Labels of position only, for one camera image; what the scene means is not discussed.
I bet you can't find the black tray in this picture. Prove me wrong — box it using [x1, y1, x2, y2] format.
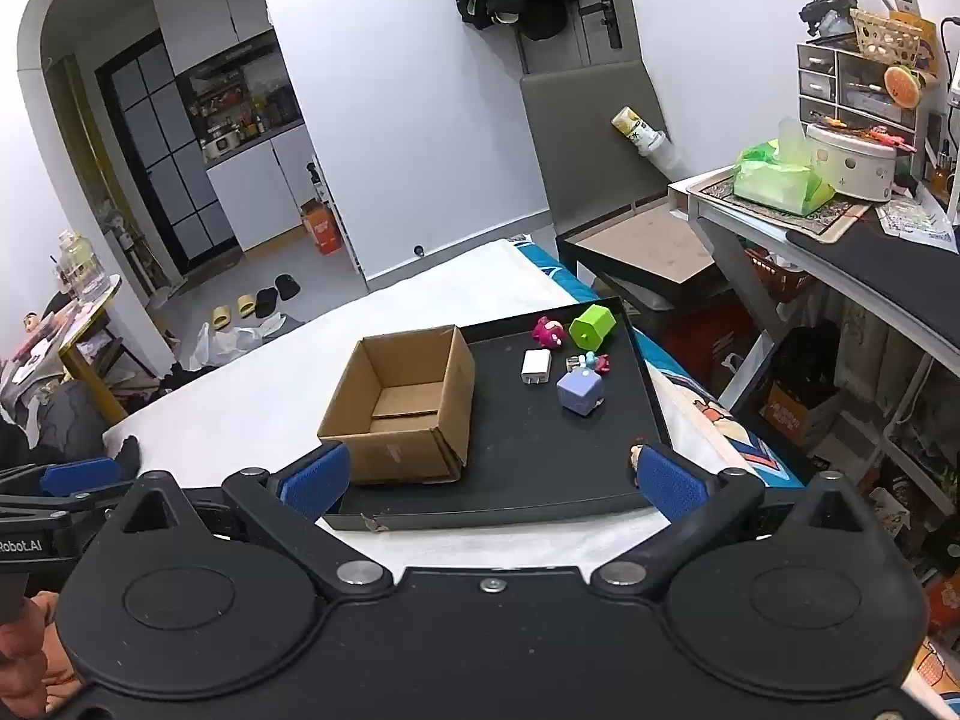
[322, 297, 674, 533]

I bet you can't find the orange carton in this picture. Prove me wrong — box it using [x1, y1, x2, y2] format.
[300, 199, 344, 256]

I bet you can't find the white wall cabinet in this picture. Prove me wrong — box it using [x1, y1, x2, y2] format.
[150, 0, 275, 76]

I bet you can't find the white base cabinet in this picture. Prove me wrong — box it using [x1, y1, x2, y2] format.
[204, 124, 323, 252]

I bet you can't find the glass jar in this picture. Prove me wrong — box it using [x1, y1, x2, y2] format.
[56, 229, 110, 301]

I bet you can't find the orange printed cardboard box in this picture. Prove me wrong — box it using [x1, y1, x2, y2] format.
[759, 382, 822, 451]

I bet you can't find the grey drawer organiser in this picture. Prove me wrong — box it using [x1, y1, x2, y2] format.
[796, 43, 938, 136]

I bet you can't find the white round tin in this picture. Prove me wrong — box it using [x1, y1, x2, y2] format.
[806, 122, 899, 202]

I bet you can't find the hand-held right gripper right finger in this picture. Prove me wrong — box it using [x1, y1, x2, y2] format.
[591, 442, 875, 601]

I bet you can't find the row of kitchen jars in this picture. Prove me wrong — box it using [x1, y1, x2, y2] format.
[187, 67, 305, 162]

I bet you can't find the woven basket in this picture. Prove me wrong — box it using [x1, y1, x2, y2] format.
[850, 9, 923, 76]

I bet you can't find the person's left hand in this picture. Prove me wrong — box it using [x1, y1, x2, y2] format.
[0, 591, 83, 717]

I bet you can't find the green tissue pack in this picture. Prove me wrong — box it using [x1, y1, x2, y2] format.
[731, 120, 835, 215]

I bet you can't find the black bag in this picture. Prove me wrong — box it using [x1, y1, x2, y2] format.
[772, 322, 841, 406]

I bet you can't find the purple cube toy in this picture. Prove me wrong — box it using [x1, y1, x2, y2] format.
[556, 369, 606, 416]

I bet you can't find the yellow side table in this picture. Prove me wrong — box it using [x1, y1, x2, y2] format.
[0, 274, 132, 425]

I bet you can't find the patterned desk mat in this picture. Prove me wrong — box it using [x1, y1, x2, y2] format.
[701, 172, 871, 241]

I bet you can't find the red box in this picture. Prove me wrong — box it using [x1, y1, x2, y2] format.
[660, 300, 758, 391]

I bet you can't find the white desk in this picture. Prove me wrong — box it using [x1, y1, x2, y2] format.
[667, 172, 960, 466]

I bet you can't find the black square side table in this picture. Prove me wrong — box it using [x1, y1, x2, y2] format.
[555, 199, 732, 308]

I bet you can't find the orange plastic basket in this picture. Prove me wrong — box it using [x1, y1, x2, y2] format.
[742, 246, 815, 305]

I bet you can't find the green hexagonal box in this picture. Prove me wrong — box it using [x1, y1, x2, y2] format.
[568, 304, 617, 352]

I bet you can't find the white cylindrical canister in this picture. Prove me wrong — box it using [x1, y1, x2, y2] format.
[611, 106, 680, 173]

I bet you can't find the white plastic bag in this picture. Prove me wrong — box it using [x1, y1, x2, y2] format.
[184, 319, 260, 372]

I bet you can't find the black door handle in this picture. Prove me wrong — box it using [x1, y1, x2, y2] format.
[577, 0, 623, 48]

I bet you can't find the grey padded chair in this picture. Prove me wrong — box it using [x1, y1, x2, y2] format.
[520, 60, 672, 237]

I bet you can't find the black framed glass door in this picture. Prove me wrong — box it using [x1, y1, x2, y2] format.
[94, 30, 241, 278]

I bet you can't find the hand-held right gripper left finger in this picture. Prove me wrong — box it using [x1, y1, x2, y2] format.
[112, 441, 395, 601]

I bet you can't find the dark clothing pile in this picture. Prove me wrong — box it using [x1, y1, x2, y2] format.
[0, 379, 140, 481]

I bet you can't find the black mouse pad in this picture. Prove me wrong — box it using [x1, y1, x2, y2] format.
[786, 225, 960, 323]

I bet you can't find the brown cardboard box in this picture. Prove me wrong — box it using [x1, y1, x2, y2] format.
[317, 325, 477, 486]

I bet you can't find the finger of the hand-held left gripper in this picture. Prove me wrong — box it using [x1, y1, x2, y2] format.
[0, 457, 140, 517]

